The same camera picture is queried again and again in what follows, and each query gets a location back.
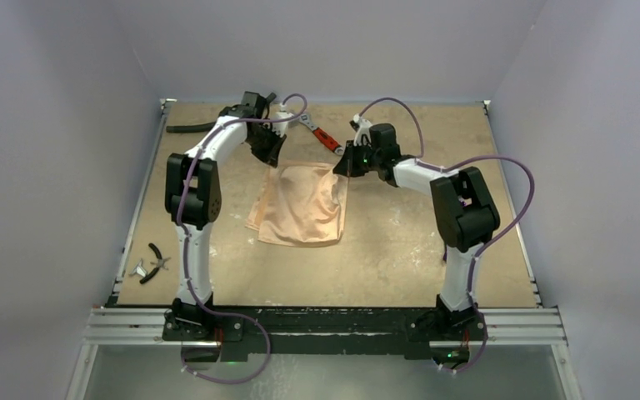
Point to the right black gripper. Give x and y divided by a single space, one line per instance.
354 160

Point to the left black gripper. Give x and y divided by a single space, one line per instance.
271 157

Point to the orange cloth napkin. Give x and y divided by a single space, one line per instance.
300 205

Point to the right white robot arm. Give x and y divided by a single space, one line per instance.
466 215

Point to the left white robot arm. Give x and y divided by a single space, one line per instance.
193 194

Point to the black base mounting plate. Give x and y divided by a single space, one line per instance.
239 331

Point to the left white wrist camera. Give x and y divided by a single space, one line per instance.
281 117

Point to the red handled adjustable wrench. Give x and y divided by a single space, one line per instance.
328 141

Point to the black handled pliers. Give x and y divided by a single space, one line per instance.
158 263

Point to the aluminium frame rail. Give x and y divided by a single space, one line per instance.
505 326

